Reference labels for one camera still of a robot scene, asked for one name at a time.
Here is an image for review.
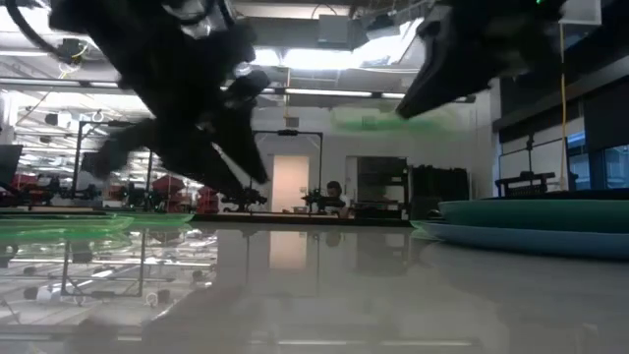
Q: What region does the teal plastic plate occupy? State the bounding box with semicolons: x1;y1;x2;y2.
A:
438;199;629;235

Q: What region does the red machine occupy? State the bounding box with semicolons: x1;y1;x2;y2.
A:
196;186;221;213
150;175;187;212

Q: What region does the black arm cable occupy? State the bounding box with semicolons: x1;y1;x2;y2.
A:
4;0;85;65

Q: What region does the pale door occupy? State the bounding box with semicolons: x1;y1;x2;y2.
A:
271;154;311;213

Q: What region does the black shelving rack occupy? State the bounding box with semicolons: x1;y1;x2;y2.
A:
356;156;410;220

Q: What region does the black gantry frame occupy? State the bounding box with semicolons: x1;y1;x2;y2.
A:
253;129;324;201
72;120;154;198

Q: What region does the translucent green plastic plate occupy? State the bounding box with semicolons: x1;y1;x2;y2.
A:
331;105;461;137
0;211;196;242
410;219;436;241

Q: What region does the long ceiling light bar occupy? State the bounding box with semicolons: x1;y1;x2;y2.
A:
259;87;477;103

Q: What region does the black table edge frame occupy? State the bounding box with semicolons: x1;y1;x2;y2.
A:
194;211;412;227

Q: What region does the glass window wall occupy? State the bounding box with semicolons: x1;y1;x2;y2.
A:
565;130;629;191

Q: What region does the blue plastic plate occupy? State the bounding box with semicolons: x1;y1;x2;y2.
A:
417;219;629;261

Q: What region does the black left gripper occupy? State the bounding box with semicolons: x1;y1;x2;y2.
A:
48;0;271;198

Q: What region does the seated person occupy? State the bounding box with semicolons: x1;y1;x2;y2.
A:
325;180;351;215

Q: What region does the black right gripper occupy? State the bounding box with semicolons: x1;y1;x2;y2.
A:
395;0;566;119

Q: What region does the black rolling stand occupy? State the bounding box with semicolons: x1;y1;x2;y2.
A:
494;135;556;198

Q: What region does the grey ceiling box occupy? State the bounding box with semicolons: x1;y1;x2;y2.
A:
317;14;351;45

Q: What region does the dark computer monitor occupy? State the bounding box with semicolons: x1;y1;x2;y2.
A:
0;144;24;187

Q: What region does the black cabinet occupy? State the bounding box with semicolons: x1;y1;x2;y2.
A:
410;165;471;221

